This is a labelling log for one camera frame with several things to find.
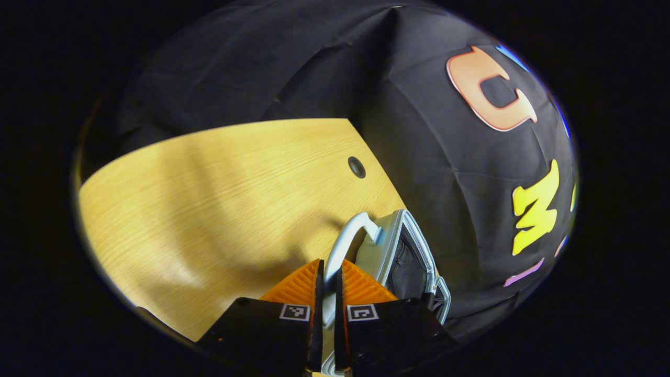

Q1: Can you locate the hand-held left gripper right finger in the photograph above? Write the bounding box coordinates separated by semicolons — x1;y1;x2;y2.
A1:
333;259;461;377

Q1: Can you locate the black backdrop cloth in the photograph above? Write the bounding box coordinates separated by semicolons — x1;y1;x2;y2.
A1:
76;0;579;343

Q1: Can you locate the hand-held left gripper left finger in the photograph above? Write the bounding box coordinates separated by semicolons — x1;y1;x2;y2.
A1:
196;258;325;377

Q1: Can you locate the light blue suitcase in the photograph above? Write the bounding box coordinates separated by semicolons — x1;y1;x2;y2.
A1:
320;209;452;377

